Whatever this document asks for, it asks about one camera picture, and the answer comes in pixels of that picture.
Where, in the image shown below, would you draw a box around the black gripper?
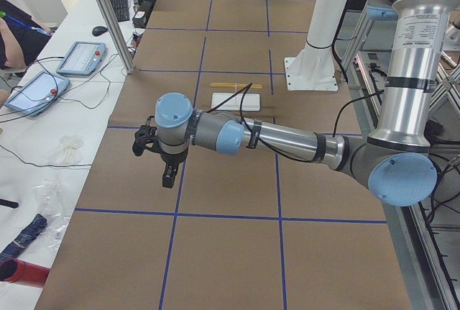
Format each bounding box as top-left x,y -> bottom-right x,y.
160,151 -> 187,188

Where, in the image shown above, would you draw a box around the white wooden towel rack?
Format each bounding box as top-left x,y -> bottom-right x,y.
211,82 -> 262,111

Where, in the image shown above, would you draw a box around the white cloth gloves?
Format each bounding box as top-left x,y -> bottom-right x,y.
48,135 -> 84,166

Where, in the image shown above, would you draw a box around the clear plastic bag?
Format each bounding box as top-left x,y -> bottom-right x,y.
33,179 -> 72,251

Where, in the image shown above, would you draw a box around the black keyboard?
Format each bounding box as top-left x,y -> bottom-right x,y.
109,0 -> 129,22

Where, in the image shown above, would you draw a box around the far blue teach pendant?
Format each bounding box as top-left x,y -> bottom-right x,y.
56,41 -> 107,76

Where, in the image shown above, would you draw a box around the blue teach pendant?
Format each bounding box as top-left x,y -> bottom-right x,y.
56,41 -> 107,76
4,71 -> 70,117

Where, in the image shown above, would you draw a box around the folded dark blue umbrella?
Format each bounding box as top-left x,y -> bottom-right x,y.
1,214 -> 47,262

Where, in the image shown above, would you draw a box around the black computer mouse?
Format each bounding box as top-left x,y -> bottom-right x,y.
91,26 -> 108,37

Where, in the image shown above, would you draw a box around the near blue teach pendant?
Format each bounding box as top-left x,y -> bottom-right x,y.
4,71 -> 70,117

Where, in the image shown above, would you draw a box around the red cylinder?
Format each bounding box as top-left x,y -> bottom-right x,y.
1,259 -> 50,288

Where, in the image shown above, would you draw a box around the person in black shirt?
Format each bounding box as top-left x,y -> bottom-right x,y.
0,0 -> 55,106

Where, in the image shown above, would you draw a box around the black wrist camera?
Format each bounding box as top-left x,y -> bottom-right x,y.
132,125 -> 159,157

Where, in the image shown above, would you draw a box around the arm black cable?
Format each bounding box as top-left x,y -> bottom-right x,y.
204,82 -> 387,163

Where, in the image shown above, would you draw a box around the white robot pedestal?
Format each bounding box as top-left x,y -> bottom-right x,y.
285,0 -> 347,91

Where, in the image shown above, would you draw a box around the aluminium frame post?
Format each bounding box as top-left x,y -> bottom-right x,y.
96,0 -> 134,74

